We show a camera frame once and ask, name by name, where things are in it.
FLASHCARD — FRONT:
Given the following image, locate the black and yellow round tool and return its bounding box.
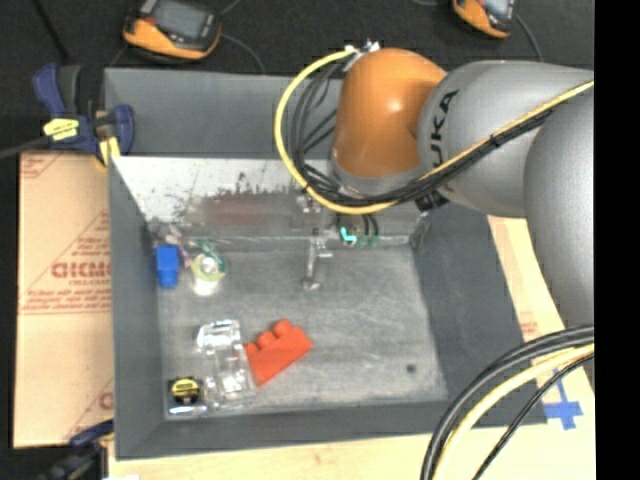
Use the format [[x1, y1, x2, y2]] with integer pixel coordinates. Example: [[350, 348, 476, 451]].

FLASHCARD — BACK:
[[166, 375, 209, 417]]

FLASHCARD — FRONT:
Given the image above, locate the red toy brick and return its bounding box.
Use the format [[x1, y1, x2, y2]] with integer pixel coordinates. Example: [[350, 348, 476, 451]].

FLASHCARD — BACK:
[[242, 318, 315, 388]]

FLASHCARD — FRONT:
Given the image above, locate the brown cardboard board red print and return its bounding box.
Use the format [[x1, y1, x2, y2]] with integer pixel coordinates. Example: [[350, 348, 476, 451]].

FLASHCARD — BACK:
[[12, 149, 569, 450]]

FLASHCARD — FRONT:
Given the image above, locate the small grey purple object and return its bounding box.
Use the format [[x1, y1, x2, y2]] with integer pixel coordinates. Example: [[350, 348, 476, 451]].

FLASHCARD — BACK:
[[146, 220, 190, 264]]

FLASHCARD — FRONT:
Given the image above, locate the grey metal bin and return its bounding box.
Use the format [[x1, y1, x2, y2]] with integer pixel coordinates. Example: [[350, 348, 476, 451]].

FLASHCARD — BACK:
[[102, 66, 547, 460]]

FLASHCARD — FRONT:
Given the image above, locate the clear plastic tray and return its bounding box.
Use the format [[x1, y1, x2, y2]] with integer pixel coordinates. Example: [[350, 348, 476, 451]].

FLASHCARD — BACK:
[[205, 342, 257, 410]]

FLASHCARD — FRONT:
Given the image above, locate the black cylinder on white bracket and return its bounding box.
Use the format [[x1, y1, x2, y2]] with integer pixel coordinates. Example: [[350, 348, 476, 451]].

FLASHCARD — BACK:
[[408, 190, 447, 249]]

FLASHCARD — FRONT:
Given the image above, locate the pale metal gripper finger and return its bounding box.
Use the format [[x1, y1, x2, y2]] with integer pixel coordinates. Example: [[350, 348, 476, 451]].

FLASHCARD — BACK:
[[294, 193, 324, 230], [301, 238, 335, 292]]

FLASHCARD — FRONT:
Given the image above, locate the blue toy block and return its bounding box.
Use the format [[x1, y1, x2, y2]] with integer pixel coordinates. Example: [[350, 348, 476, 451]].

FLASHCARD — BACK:
[[153, 244, 182, 290]]

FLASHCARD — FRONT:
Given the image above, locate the clear plastic box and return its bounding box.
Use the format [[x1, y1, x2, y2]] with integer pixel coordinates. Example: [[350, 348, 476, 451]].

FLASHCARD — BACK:
[[195, 318, 243, 355]]

